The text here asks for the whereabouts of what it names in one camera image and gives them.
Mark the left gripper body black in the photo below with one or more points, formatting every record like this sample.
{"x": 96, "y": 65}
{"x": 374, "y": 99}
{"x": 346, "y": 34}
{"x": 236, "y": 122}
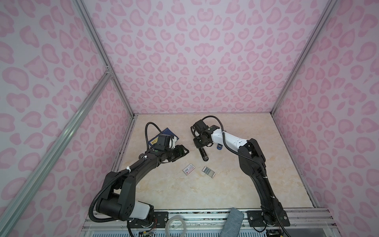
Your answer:
{"x": 171, "y": 154}

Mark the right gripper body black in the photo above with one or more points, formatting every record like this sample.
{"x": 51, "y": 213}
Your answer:
{"x": 200, "y": 142}

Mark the red white staple box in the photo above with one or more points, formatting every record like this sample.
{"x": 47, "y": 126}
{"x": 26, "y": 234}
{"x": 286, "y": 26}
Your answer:
{"x": 188, "y": 169}

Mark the silver staple tray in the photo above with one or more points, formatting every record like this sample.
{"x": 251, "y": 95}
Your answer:
{"x": 209, "y": 172}

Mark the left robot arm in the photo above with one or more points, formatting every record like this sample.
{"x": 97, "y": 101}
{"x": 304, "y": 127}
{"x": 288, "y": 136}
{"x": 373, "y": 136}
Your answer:
{"x": 117, "y": 198}

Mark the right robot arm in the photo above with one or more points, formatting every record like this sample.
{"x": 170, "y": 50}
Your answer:
{"x": 251, "y": 162}

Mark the blue booklet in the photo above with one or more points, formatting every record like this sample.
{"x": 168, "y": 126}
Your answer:
{"x": 166, "y": 131}

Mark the clear tape roll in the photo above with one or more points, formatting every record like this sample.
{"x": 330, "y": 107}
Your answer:
{"x": 176, "y": 222}

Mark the grey cloth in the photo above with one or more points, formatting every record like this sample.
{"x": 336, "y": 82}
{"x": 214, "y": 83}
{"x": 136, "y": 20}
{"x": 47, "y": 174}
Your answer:
{"x": 233, "y": 224}

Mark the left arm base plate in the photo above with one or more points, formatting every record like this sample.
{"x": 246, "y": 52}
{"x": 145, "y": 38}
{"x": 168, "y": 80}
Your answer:
{"x": 158, "y": 220}

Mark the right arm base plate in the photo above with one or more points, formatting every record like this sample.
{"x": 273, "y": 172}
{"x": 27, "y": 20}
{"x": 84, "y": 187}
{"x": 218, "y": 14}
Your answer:
{"x": 261, "y": 219}

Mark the aluminium frame rail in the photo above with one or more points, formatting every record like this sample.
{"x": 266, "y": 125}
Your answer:
{"x": 18, "y": 190}

